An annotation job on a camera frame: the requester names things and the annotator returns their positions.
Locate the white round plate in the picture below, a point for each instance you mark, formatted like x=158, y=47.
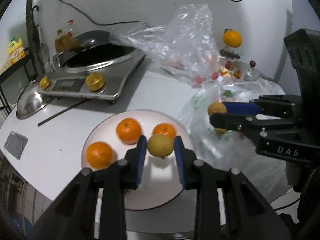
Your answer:
x=160, y=180

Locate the black chopstick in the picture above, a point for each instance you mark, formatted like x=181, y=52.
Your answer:
x=61, y=112

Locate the oil bottle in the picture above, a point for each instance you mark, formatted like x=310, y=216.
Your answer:
x=60, y=41

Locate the black metal rack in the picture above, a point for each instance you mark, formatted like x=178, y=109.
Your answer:
x=13, y=80

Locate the grey smartphone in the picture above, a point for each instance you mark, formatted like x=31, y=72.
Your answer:
x=15, y=144

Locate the crumpled clear plastic bag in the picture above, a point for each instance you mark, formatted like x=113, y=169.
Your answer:
x=185, y=47

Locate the steel saucepan with lid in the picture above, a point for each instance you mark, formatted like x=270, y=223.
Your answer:
x=249, y=71

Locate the steel induction cooker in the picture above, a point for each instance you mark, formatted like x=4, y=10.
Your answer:
x=95, y=73

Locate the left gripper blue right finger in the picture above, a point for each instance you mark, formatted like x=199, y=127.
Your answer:
x=179, y=149

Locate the small mandarin orange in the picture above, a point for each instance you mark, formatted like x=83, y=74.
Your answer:
x=165, y=129

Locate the clear box of dark fruit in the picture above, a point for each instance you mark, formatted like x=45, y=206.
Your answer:
x=230, y=53

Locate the black umbrella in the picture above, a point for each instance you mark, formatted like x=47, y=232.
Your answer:
x=37, y=33

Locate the yellow detergent jug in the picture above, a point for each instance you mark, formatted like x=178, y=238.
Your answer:
x=16, y=49

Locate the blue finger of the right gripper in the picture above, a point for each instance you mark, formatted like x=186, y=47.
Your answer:
x=272, y=105
x=253, y=124

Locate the steel dome pot lid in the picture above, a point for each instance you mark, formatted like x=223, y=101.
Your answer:
x=30, y=101

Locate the large mandarin orange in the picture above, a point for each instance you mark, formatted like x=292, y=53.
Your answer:
x=129, y=131

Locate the red capped sauce bottle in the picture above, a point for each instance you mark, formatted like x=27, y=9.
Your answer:
x=71, y=29

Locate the orange peel pieces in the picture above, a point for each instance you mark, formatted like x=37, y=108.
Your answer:
x=229, y=69

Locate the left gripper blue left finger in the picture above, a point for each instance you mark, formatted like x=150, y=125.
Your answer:
x=141, y=149

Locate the tan longan fruit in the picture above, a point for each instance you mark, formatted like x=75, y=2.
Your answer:
x=219, y=131
x=216, y=107
x=160, y=145

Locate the black wok with wooden handle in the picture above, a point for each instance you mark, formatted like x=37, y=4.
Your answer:
x=82, y=43

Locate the yellow orange on box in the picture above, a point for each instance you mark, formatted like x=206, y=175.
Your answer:
x=232, y=38

